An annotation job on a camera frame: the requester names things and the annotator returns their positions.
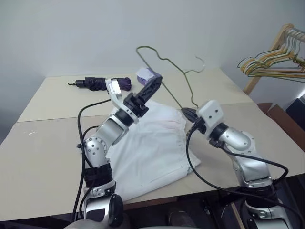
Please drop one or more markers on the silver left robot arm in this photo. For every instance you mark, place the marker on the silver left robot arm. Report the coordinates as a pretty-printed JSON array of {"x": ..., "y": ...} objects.
[{"x": 112, "y": 130}]

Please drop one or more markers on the black box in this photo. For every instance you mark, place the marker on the black box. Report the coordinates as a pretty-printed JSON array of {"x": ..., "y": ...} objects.
[{"x": 296, "y": 106}]

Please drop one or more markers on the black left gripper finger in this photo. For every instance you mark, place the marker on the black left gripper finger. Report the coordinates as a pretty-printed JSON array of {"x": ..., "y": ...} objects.
[
  {"x": 150, "y": 84},
  {"x": 153, "y": 90}
]

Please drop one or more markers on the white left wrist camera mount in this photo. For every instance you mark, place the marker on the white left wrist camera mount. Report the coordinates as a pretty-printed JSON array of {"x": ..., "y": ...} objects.
[{"x": 116, "y": 91}]

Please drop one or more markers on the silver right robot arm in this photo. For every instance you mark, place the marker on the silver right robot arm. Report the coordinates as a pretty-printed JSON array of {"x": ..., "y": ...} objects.
[{"x": 240, "y": 143}]

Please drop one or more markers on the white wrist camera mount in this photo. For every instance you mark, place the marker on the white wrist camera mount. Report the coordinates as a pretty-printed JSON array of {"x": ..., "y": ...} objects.
[
  {"x": 116, "y": 91},
  {"x": 210, "y": 114}
]

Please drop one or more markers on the small purple pouch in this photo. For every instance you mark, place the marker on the small purple pouch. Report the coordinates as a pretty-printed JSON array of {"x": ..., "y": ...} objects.
[{"x": 145, "y": 74}]

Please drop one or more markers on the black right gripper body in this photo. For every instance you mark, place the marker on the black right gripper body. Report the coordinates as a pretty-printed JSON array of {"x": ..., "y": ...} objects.
[{"x": 200, "y": 125}]

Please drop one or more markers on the wooden clothes rack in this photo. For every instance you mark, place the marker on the wooden clothes rack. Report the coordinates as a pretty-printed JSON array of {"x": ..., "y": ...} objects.
[{"x": 278, "y": 39}]

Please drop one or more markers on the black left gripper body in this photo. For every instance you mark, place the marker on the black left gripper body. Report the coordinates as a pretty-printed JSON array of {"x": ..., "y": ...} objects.
[{"x": 134, "y": 102}]

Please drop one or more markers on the dark purple folded umbrella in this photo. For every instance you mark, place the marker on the dark purple folded umbrella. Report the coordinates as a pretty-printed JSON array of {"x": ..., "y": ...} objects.
[{"x": 95, "y": 84}]

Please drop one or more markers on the grey robot torso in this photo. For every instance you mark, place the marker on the grey robot torso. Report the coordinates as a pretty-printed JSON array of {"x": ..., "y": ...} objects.
[{"x": 114, "y": 225}]

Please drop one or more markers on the brown cardboard box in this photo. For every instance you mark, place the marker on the brown cardboard box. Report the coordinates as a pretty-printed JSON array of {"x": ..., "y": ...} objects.
[{"x": 283, "y": 126}]

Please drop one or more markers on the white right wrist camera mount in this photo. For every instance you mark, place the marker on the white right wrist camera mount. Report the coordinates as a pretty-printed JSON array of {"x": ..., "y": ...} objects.
[{"x": 210, "y": 114}]

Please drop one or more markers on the white shorts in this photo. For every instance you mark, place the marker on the white shorts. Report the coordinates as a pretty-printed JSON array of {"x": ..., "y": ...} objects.
[{"x": 152, "y": 148}]

